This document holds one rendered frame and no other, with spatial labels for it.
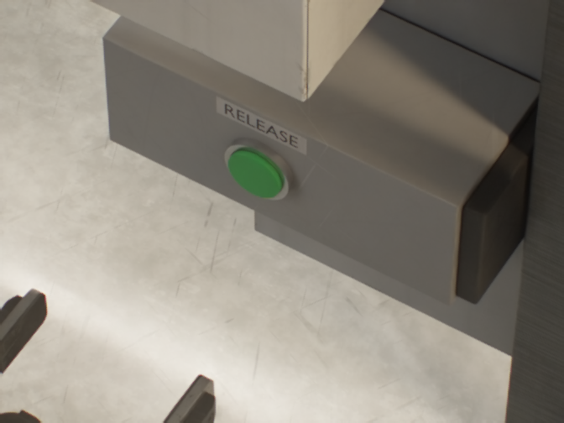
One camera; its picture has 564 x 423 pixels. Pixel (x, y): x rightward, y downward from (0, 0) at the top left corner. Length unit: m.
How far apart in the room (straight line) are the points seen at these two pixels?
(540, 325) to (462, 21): 0.17
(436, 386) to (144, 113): 1.31
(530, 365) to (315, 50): 0.36
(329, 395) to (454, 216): 1.36
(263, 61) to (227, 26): 0.02
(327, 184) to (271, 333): 1.36
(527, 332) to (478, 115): 0.15
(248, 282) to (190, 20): 1.59
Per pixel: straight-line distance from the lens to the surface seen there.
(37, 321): 1.44
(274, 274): 2.86
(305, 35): 1.24
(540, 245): 1.50
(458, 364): 2.81
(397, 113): 1.46
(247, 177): 1.49
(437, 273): 1.47
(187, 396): 1.40
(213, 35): 1.28
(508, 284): 1.61
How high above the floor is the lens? 2.32
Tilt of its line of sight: 53 degrees down
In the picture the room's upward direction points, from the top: straight up
